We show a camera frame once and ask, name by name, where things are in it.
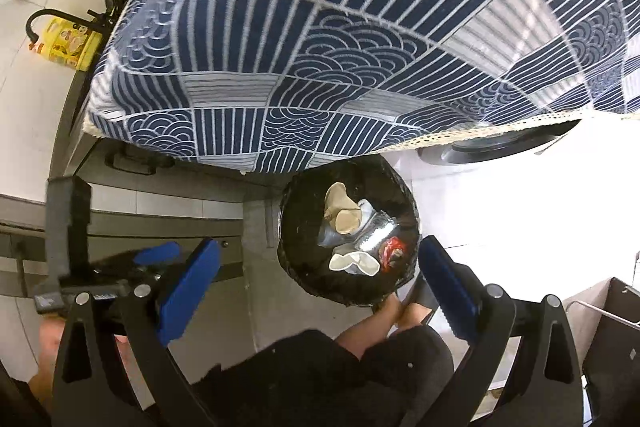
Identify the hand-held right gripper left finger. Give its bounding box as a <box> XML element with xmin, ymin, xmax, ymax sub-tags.
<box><xmin>52</xmin><ymin>237</ymin><xmax>223</xmax><ymax>427</ymax></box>

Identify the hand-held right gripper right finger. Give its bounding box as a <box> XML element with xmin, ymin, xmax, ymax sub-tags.
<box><xmin>419</xmin><ymin>236</ymin><xmax>586</xmax><ymax>427</ymax></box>

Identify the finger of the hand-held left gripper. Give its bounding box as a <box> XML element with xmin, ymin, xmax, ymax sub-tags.
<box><xmin>95</xmin><ymin>243</ymin><xmax>182</xmax><ymax>290</ymax></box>
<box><xmin>46</xmin><ymin>177</ymin><xmax>93</xmax><ymax>289</ymax></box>

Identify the red printed wrapper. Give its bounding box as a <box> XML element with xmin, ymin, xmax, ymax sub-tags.
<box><xmin>379</xmin><ymin>237</ymin><xmax>407</xmax><ymax>269</ymax></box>

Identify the silver foil bag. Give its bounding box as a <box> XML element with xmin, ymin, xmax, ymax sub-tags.
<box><xmin>317</xmin><ymin>198</ymin><xmax>401</xmax><ymax>253</ymax></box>

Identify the white paper cup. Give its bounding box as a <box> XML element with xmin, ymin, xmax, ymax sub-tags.
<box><xmin>328</xmin><ymin>251</ymin><xmax>380</xmax><ymax>277</ymax></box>

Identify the bin with black bag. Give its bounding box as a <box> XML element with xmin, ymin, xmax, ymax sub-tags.
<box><xmin>277</xmin><ymin>154</ymin><xmax>421</xmax><ymax>308</ymax></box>

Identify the beige paper cup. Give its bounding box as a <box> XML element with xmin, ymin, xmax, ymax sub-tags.
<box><xmin>324</xmin><ymin>183</ymin><xmax>362</xmax><ymax>235</ymax></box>

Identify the person's left hand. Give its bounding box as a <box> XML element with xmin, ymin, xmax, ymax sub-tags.
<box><xmin>27</xmin><ymin>317</ymin><xmax>138</xmax><ymax>408</ymax></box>

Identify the person's leg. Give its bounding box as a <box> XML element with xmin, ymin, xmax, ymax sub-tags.
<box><xmin>335</xmin><ymin>294</ymin><xmax>431</xmax><ymax>360</ymax></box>

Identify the brown cardboard box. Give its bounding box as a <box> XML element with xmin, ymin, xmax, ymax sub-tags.
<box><xmin>565</xmin><ymin>277</ymin><xmax>640</xmax><ymax>427</ymax></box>

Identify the yellow dish soap bottle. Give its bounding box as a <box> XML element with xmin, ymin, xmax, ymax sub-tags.
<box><xmin>30</xmin><ymin>18</ymin><xmax>103</xmax><ymax>72</ymax></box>

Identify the blue patterned tablecloth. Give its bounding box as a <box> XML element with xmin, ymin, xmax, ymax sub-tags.
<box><xmin>82</xmin><ymin>0</ymin><xmax>633</xmax><ymax>172</ymax></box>

